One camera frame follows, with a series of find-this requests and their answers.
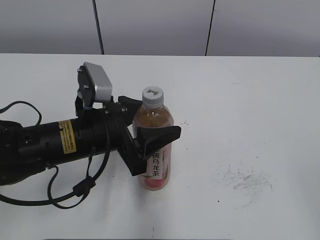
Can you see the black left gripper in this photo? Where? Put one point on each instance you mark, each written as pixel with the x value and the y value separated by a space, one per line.
pixel 104 130

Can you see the peach oolong tea bottle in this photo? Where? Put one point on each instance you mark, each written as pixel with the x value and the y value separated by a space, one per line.
pixel 159 164

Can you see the grey bottle cap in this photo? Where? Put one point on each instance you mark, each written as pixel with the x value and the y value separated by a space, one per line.
pixel 153 96

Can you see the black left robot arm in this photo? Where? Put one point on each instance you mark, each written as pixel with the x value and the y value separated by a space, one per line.
pixel 27 151

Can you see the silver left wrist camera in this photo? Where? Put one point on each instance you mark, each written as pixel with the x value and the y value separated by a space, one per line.
pixel 94 85

